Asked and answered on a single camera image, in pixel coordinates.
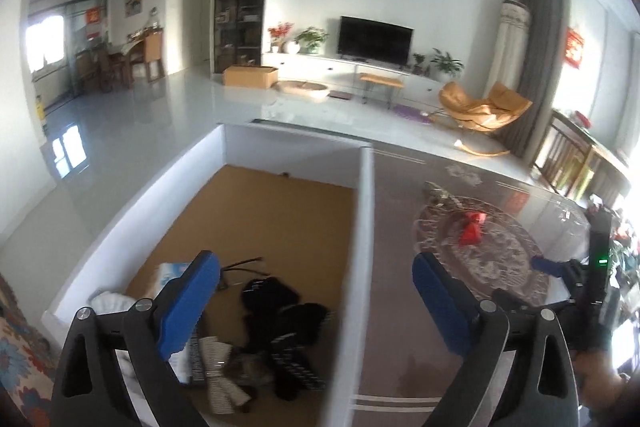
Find red snack packet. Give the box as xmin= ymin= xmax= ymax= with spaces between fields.
xmin=454 ymin=211 xmax=487 ymax=247

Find black velvet bow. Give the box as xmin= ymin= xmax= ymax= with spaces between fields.
xmin=241 ymin=277 xmax=330 ymax=401

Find white sorting box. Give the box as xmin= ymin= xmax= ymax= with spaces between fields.
xmin=41 ymin=124 xmax=374 ymax=426

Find blue white carton box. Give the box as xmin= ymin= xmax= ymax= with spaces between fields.
xmin=144 ymin=262 xmax=198 ymax=309

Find black eyeglasses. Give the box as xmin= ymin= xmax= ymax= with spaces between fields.
xmin=217 ymin=257 xmax=270 ymax=291

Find wooden side chair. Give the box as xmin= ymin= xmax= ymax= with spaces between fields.
xmin=533 ymin=109 xmax=631 ymax=208

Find orange lounge chair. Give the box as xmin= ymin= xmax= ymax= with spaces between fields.
xmin=424 ymin=81 xmax=533 ymax=134

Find white floor air conditioner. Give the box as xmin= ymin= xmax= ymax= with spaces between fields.
xmin=484 ymin=0 xmax=530 ymax=96

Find white tv console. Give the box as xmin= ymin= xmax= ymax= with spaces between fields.
xmin=262 ymin=53 xmax=442 ymax=110

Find green plants right of tv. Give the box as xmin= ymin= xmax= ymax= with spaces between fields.
xmin=412 ymin=48 xmax=464 ymax=82

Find wooden bench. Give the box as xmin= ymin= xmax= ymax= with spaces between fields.
xmin=358 ymin=72 xmax=405 ymax=109

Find cardboard box on floor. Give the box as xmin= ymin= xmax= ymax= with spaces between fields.
xmin=222 ymin=65 xmax=279 ymax=90

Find round floor cushion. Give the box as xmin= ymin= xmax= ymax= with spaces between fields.
xmin=274 ymin=80 xmax=331 ymax=103

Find dining table with chairs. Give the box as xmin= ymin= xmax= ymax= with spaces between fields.
xmin=75 ymin=27 xmax=166 ymax=92

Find grey curtain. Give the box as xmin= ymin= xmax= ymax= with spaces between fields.
xmin=500 ymin=0 xmax=570 ymax=165

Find black flat television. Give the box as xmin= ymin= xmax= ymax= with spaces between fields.
xmin=337 ymin=16 xmax=413 ymax=65

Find red flower plant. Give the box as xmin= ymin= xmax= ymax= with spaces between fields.
xmin=268 ymin=22 xmax=294 ymax=53

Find green potted plant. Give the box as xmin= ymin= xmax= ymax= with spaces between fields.
xmin=295 ymin=26 xmax=329 ymax=54

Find red wall decoration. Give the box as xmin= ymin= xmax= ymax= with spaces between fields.
xmin=564 ymin=27 xmax=585 ymax=69

